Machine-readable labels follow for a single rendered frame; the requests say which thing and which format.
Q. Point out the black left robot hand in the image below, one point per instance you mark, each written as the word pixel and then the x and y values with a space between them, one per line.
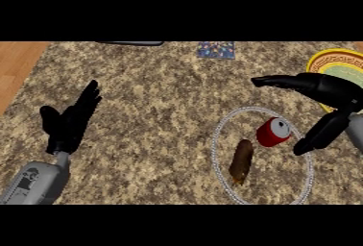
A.
pixel 74 121

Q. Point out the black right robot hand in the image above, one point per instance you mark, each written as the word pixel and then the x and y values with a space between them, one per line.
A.
pixel 326 93

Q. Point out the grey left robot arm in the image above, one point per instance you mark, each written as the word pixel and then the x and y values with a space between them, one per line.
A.
pixel 35 181

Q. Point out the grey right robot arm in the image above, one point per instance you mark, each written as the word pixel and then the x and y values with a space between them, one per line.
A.
pixel 356 129

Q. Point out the yellow patterned plate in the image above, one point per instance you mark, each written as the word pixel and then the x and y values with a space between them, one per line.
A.
pixel 344 65

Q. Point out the red can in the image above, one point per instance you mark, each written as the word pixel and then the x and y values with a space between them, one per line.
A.
pixel 273 132

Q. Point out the round stone-patterned placemat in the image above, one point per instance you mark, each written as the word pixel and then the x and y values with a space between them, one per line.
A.
pixel 273 179

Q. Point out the blue patterned box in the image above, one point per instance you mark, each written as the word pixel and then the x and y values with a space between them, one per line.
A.
pixel 215 49

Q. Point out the brown sweet potato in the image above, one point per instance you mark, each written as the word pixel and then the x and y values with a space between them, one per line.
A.
pixel 240 160

